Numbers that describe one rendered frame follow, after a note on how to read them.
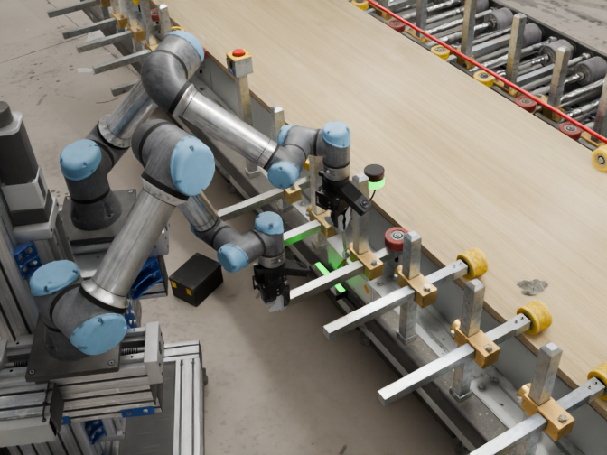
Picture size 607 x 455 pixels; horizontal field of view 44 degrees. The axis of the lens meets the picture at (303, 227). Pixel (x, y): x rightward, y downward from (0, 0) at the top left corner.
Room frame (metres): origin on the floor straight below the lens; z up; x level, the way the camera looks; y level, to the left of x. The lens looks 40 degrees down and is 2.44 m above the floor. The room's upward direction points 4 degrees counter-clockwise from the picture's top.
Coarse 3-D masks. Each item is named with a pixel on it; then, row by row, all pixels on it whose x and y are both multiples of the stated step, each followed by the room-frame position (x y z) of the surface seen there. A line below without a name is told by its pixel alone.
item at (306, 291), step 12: (384, 252) 1.71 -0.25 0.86; (396, 252) 1.71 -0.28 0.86; (360, 264) 1.66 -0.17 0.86; (324, 276) 1.62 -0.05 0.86; (336, 276) 1.61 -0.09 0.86; (348, 276) 1.63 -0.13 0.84; (300, 288) 1.57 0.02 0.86; (312, 288) 1.57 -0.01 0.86; (324, 288) 1.59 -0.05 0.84; (300, 300) 1.55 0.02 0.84
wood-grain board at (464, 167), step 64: (192, 0) 3.61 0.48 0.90; (256, 0) 3.56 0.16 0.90; (320, 0) 3.52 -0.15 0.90; (256, 64) 2.90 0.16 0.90; (320, 64) 2.86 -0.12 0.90; (384, 64) 2.83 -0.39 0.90; (448, 64) 2.79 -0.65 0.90; (320, 128) 2.37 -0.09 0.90; (384, 128) 2.34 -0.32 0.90; (448, 128) 2.31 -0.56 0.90; (512, 128) 2.29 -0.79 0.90; (384, 192) 1.96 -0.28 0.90; (448, 192) 1.93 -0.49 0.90; (512, 192) 1.91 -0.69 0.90; (576, 192) 1.89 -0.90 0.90; (448, 256) 1.63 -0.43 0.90; (512, 256) 1.61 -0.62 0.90; (576, 256) 1.59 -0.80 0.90; (576, 320) 1.34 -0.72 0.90; (576, 384) 1.14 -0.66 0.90
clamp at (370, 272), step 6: (348, 246) 1.74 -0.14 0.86; (354, 252) 1.71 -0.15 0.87; (366, 252) 1.70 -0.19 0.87; (354, 258) 1.70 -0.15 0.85; (360, 258) 1.67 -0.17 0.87; (366, 258) 1.67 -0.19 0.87; (372, 258) 1.67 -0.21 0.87; (366, 264) 1.65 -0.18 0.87; (378, 264) 1.65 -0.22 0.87; (366, 270) 1.64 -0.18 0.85; (372, 270) 1.63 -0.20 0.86; (378, 270) 1.64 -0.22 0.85; (366, 276) 1.64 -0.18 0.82; (372, 276) 1.63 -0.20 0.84; (378, 276) 1.64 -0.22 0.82
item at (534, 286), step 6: (522, 282) 1.49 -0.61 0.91; (528, 282) 1.48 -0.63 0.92; (534, 282) 1.48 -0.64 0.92; (540, 282) 1.49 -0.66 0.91; (546, 282) 1.48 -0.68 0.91; (522, 288) 1.47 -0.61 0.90; (528, 288) 1.47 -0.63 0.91; (534, 288) 1.46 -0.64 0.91; (540, 288) 1.46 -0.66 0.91; (528, 294) 1.45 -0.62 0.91
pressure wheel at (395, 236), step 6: (390, 228) 1.76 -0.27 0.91; (396, 228) 1.76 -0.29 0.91; (402, 228) 1.76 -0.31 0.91; (390, 234) 1.74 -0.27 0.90; (396, 234) 1.73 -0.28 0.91; (402, 234) 1.74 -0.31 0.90; (390, 240) 1.71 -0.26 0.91; (396, 240) 1.71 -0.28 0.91; (402, 240) 1.70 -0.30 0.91; (390, 246) 1.70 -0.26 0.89; (396, 246) 1.69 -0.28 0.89; (402, 246) 1.69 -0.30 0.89; (396, 258) 1.73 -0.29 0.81
